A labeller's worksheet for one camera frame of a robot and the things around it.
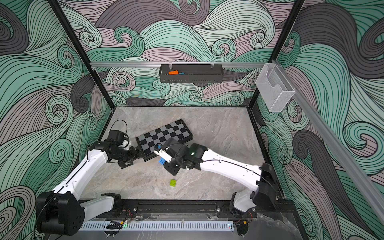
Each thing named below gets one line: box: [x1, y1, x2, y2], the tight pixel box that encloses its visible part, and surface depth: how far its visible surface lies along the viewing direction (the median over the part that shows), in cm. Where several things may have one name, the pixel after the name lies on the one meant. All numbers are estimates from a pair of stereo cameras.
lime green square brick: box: [169, 179, 177, 187], surface depth 83 cm
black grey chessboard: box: [135, 118, 194, 162], surface depth 100 cm
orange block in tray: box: [168, 70, 179, 75], surface depth 94 cm
